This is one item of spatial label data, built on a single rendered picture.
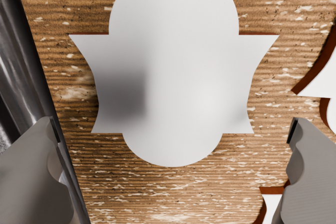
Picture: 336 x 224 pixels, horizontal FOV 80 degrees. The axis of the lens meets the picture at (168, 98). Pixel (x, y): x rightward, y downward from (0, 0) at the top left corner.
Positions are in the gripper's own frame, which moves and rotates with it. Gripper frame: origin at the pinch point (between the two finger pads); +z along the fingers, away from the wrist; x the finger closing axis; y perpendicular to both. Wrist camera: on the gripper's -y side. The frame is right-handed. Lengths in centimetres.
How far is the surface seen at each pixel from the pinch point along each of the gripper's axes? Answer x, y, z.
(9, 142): -16.7, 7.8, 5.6
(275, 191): 10.4, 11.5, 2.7
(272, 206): 10.4, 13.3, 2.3
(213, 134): 3.4, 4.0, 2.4
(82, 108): -7.2, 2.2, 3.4
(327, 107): 11.6, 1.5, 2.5
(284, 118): 9.3, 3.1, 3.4
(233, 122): 4.7, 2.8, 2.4
